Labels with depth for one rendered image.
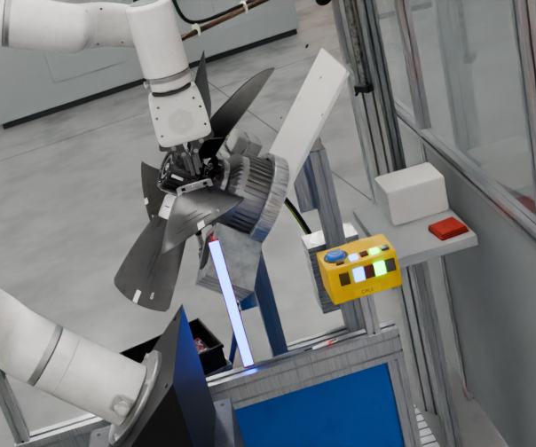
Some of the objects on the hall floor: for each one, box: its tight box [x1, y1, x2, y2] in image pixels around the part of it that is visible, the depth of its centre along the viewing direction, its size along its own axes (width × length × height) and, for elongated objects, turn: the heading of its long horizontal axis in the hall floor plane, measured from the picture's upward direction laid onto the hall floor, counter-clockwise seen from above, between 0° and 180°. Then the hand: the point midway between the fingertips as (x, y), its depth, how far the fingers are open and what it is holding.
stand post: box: [254, 251, 288, 357], centre depth 285 cm, size 4×9×91 cm, turn 37°
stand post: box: [306, 138, 365, 333], centre depth 282 cm, size 4×9×115 cm, turn 37°
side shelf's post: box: [411, 261, 461, 447], centre depth 289 cm, size 4×4×83 cm
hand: (193, 162), depth 186 cm, fingers closed
